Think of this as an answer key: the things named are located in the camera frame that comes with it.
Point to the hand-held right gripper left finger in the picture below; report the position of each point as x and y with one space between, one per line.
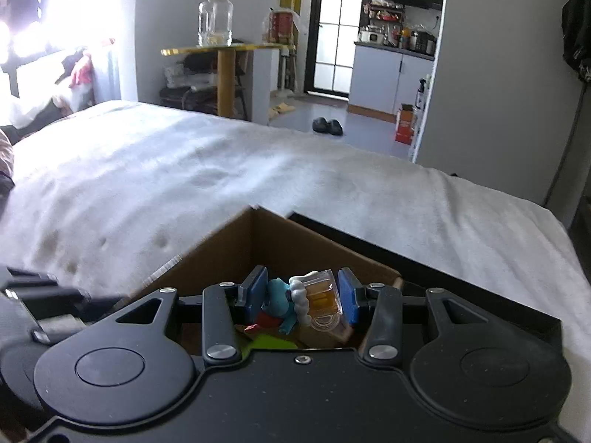
253 295

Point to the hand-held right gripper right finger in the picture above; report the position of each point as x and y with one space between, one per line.
348 295

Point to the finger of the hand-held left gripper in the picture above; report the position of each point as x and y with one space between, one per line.
104 302

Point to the blue figure with beer mug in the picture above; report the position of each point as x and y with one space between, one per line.
281 300

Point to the green block doll toy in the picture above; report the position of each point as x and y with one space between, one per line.
270 345

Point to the brown cardboard box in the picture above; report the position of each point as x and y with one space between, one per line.
277 240

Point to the black tray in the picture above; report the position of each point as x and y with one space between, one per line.
461 286

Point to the black slipper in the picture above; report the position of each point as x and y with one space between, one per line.
334 127
320 125

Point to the orange carton box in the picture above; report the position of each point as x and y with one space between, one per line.
406 124

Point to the tan slipper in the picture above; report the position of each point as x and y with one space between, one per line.
282 108

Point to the white low cabinet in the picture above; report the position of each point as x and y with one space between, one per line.
264 87

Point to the dark rack with bags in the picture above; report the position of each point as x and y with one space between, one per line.
189 97

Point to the black spray bottle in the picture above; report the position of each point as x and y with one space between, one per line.
421 94

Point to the white kitchen cabinet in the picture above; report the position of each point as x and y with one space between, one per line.
383 83

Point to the round gold table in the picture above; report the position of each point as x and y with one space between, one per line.
226 78

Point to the clothes pile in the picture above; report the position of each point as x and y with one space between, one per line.
78 74

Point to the white rice cooker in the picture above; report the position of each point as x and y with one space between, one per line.
371 37

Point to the black cooking pot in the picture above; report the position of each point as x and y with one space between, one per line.
422 42

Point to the black glass panel door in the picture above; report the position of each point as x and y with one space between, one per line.
332 32

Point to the red canister in plastic bag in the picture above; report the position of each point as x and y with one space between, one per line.
281 27

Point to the clear glass jar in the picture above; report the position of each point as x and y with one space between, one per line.
216 18

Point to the kitchen spice shelf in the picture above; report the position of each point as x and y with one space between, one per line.
385 11

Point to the black hanging jacket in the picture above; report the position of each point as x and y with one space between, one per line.
579 23

